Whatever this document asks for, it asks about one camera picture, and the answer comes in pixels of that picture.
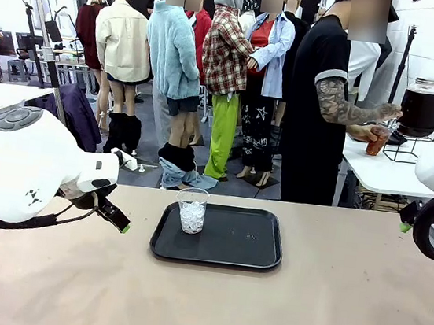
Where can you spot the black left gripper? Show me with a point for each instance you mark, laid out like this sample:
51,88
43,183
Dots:
87,199

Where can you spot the tall clear plastic ice cup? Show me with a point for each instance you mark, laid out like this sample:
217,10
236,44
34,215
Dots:
377,144

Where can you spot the short clear plastic ice cup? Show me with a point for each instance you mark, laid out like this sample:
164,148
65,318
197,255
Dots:
191,215

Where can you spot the bare left forearm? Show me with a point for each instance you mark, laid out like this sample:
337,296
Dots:
353,132

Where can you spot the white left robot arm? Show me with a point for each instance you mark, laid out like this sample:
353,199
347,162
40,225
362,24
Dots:
24,154

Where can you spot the glass drink dispenser jar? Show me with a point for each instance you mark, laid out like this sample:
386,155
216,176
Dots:
422,106

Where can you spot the person's left hand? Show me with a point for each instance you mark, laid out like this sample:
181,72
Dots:
369,133

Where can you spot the person's right hand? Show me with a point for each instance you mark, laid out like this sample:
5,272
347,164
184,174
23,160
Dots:
390,111

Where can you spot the white side table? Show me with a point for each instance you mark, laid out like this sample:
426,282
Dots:
390,174

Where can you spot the purple jacket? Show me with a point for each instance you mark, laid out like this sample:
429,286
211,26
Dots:
77,121

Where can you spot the large black serving tray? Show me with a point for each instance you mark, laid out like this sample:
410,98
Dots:
216,245

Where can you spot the person in black t-shirt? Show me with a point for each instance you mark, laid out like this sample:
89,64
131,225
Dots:
313,123

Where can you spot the tall black tripod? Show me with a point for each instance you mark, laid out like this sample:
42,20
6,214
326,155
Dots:
400,74

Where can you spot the mannequin in white shirt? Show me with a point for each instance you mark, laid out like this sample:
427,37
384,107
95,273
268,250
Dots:
365,69

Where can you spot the mannequin in light blue fleece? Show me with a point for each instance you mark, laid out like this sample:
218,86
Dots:
170,57

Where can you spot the mannequin in cream shirt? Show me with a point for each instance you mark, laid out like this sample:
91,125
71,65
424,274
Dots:
122,44

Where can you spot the grey metal stool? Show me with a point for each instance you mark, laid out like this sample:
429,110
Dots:
16,70

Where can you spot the black stand with clamp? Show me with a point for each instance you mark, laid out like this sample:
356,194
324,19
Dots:
36,57

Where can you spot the mannequin in maroon shirt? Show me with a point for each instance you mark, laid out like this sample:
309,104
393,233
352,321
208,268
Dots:
89,36

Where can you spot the mannequin in plaid shirt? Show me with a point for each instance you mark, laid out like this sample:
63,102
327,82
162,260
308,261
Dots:
225,60

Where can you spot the mannequin in red top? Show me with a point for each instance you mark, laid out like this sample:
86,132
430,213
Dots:
270,66

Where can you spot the slanted metal pole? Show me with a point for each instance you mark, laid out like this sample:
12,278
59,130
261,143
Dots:
45,26

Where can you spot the mannequin in red jacket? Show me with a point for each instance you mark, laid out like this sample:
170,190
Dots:
201,30

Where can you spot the mannequin in black coat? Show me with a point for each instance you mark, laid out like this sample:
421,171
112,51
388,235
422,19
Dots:
295,21

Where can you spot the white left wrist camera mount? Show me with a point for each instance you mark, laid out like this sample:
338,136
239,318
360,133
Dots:
126,160

